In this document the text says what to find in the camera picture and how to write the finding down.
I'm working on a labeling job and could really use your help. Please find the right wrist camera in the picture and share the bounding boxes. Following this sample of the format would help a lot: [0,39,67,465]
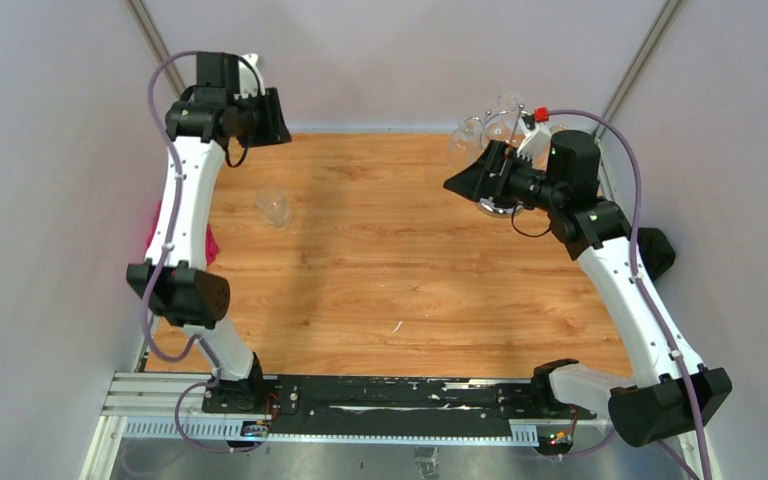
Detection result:
[516,107,552,161]

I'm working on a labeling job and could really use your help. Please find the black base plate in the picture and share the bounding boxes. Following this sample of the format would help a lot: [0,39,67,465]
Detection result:
[202,374,595,442]

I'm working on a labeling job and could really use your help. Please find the aluminium frame rail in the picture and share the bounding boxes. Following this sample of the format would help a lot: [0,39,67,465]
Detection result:
[102,373,610,448]

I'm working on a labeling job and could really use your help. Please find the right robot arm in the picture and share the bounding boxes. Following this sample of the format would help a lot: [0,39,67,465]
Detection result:
[443,130,732,447]

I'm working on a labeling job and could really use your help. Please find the clear wine glass left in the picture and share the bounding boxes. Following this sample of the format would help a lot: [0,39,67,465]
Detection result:
[445,117,483,170]

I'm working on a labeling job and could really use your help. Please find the patterned clear wine glass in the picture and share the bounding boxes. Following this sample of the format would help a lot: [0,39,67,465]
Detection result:
[255,185,290,230]

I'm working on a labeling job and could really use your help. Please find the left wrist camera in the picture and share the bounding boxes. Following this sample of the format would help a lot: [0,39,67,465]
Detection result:
[238,53,266,97]

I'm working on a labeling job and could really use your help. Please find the black cloth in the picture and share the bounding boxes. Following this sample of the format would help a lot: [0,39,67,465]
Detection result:
[637,227,676,282]

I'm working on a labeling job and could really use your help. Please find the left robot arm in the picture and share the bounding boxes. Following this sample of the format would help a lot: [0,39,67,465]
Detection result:
[126,51,292,413]

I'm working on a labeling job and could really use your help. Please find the pink cloth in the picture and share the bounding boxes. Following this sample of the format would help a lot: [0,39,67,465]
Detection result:
[144,198,219,270]

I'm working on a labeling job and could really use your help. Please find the clear wine glass back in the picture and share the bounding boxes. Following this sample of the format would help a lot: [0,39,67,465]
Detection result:
[491,92,523,123]

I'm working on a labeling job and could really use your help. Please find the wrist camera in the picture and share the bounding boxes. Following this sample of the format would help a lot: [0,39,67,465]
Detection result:
[516,107,552,161]
[238,53,266,97]

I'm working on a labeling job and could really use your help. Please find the chrome wine glass rack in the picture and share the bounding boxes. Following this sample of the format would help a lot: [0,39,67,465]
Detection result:
[473,102,548,219]

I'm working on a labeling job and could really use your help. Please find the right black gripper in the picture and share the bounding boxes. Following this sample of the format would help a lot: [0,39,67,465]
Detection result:
[444,140,565,213]

